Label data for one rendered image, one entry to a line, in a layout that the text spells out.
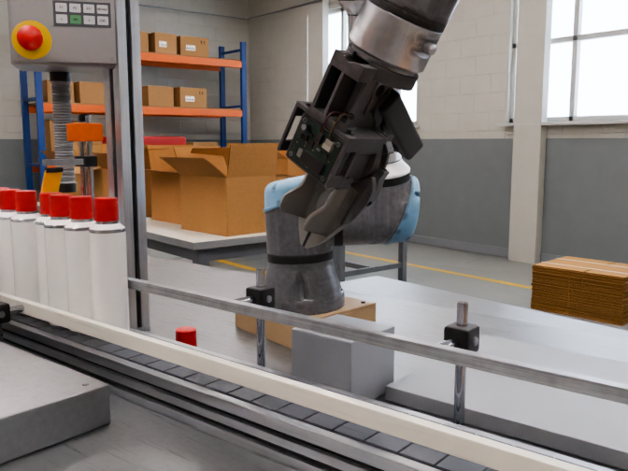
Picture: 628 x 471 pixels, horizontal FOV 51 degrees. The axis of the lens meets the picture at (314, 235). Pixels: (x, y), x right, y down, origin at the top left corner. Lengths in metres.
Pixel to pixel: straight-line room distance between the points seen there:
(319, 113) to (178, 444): 0.40
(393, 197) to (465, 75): 6.24
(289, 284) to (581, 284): 3.79
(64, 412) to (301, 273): 0.47
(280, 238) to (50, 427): 0.50
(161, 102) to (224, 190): 6.12
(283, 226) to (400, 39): 0.58
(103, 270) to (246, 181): 1.84
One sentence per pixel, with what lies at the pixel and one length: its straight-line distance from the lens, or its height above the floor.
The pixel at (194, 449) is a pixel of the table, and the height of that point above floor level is 0.83.
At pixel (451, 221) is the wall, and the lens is 7.42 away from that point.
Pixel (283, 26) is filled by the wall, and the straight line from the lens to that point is 9.75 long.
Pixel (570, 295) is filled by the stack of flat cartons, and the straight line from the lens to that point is 4.83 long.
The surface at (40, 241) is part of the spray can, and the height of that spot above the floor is 1.01.
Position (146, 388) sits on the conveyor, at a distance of 0.88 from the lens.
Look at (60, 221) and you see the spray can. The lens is 1.07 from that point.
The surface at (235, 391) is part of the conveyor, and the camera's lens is 0.79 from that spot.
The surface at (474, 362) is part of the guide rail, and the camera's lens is 0.67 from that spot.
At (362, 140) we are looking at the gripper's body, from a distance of 0.60.
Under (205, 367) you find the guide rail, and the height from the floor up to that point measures 0.90.
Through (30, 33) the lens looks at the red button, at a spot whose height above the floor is 1.33.
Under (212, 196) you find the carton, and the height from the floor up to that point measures 0.94.
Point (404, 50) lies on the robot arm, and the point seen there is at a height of 1.24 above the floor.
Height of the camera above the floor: 1.16
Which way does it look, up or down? 8 degrees down
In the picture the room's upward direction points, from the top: straight up
